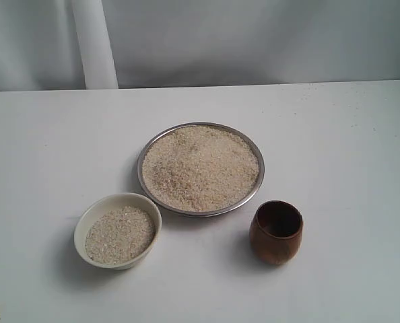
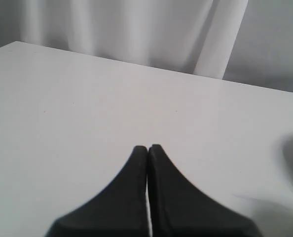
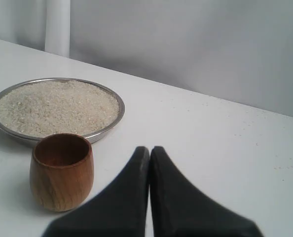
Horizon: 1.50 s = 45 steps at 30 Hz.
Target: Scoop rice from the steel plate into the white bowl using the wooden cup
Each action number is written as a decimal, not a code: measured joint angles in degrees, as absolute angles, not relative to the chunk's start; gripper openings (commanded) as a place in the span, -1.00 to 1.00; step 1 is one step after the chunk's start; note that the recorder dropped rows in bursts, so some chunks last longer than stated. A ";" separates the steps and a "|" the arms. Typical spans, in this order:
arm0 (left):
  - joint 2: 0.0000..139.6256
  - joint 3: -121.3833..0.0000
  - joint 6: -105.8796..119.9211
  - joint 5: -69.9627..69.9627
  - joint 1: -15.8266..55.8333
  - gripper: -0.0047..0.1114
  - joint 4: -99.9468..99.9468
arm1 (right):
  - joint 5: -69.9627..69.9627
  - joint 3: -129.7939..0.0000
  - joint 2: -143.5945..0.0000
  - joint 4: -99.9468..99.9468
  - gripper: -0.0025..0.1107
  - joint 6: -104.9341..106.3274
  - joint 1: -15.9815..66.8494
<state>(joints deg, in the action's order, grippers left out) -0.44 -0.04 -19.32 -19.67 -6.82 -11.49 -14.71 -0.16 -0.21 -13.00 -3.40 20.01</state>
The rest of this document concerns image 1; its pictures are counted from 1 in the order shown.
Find brown wooden cup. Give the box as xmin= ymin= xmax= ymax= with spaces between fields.
xmin=249 ymin=201 xmax=304 ymax=266

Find rice heap in tray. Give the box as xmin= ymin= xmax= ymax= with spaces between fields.
xmin=141 ymin=124 xmax=261 ymax=213

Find brown granular contents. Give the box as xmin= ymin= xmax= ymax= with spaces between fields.
xmin=85 ymin=206 xmax=156 ymax=265

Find cream ceramic floral bowl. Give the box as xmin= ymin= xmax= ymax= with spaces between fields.
xmin=73 ymin=192 xmax=162 ymax=270

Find round steel tray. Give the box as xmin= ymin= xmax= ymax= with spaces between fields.
xmin=136 ymin=121 xmax=265 ymax=217

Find white backdrop curtain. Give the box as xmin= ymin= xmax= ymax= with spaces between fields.
xmin=0 ymin=1 xmax=400 ymax=91

